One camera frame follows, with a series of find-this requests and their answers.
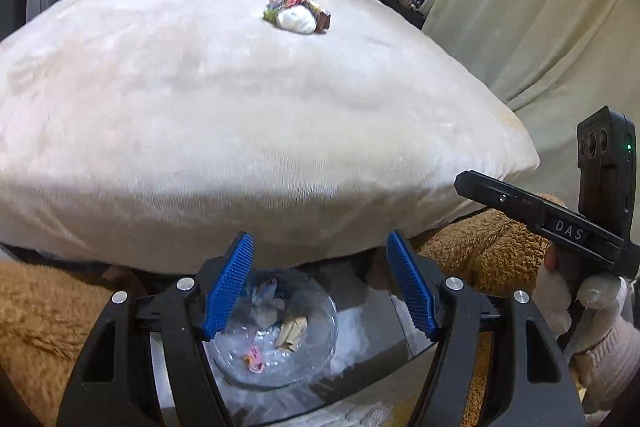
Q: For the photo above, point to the cream curtain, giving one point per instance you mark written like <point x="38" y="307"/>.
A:
<point x="553" y="62"/>

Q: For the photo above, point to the white printed tissue pack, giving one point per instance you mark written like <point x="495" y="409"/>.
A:
<point x="266" y="305"/>

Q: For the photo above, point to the green snack wrapper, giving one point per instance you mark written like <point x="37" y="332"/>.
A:
<point x="272" y="10"/>

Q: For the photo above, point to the red snack wrapper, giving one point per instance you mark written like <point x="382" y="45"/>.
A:
<point x="286" y="4"/>

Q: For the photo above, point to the right hand white glove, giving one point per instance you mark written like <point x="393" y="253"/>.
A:
<point x="606" y="355"/>

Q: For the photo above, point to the beige plush bed blanket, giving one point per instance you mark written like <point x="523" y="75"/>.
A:
<point x="148" y="133"/>

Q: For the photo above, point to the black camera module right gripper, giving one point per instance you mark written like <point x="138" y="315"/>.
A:
<point x="607" y="160"/>

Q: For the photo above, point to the brown paper cup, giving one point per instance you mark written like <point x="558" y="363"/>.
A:
<point x="291" y="332"/>

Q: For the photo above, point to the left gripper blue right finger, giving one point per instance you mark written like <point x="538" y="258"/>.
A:
<point x="417" y="279"/>

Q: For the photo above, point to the brown fluffy rug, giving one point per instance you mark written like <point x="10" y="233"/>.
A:
<point x="47" y="313"/>

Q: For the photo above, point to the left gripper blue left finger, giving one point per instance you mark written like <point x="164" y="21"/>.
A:
<point x="227" y="285"/>

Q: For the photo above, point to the dark brown snack wrapper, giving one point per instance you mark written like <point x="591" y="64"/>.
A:
<point x="321" y="16"/>

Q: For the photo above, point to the large white plastic bag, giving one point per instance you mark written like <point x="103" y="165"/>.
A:
<point x="297" y="19"/>

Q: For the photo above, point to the pink sunflower snack wrapper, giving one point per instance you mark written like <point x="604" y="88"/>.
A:
<point x="253" y="360"/>

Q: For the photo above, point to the clear trash bin bag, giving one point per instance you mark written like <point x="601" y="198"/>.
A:
<point x="329" y="344"/>

